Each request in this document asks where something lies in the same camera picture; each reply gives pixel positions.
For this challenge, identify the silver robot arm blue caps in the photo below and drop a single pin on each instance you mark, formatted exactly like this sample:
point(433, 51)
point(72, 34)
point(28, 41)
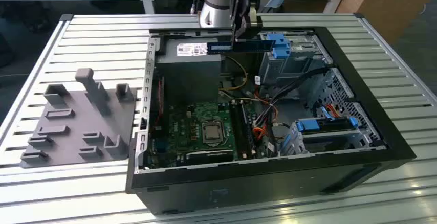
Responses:
point(212, 9)

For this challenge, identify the blue disk carrier with disk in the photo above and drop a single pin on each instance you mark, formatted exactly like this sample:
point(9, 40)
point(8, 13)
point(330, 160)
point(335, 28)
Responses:
point(309, 125)

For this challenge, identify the wooden cabinet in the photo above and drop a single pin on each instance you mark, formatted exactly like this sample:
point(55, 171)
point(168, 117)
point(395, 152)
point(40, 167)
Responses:
point(391, 4)

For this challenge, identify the black graphics card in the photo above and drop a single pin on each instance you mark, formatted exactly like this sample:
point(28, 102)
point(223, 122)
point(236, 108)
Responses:
point(207, 155)

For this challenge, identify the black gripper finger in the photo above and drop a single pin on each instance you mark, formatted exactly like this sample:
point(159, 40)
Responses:
point(238, 11)
point(255, 14)

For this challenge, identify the silver disk bay cage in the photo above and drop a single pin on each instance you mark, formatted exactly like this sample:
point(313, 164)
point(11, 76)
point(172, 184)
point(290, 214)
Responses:
point(341, 137)

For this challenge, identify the grey parts rack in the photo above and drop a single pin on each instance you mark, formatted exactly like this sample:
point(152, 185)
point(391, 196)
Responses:
point(68, 142)

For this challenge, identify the grey power supply unit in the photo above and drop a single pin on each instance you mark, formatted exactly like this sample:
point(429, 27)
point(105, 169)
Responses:
point(187, 75)

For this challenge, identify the silver drive cage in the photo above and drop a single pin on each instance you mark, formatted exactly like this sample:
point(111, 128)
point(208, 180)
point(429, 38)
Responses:
point(297, 63)

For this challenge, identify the silver CPU in socket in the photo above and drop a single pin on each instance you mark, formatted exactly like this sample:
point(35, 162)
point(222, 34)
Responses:
point(212, 132)

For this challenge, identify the green motherboard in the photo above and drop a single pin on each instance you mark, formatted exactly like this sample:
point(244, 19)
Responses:
point(180, 121)

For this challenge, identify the black open PC case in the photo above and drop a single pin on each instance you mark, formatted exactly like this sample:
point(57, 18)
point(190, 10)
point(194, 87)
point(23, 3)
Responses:
point(238, 188)

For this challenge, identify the blue drive carrier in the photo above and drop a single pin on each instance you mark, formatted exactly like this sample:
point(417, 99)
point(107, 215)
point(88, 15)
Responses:
point(278, 52)

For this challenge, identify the black RAM slot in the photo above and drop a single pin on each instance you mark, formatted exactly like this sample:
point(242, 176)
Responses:
point(238, 126)

